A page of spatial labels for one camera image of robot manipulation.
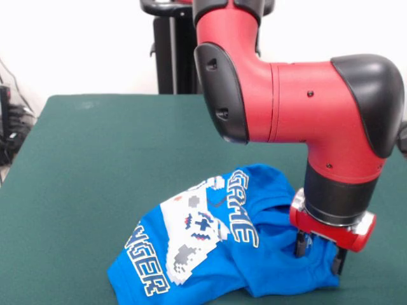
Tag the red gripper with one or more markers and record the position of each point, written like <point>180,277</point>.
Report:
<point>330,233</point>

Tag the blue printed shirt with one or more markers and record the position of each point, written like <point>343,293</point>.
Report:
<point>222,273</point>

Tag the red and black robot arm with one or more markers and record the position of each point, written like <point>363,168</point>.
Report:
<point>302,105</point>

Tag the black office chair base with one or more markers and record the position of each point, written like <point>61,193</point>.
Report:
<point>403,139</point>

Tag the dark green table cloth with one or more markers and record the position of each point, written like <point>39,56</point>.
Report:
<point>79,159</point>

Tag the black box device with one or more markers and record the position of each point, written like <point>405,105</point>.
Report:
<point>4,108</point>

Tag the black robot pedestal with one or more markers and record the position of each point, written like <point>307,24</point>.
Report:
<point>171,57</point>

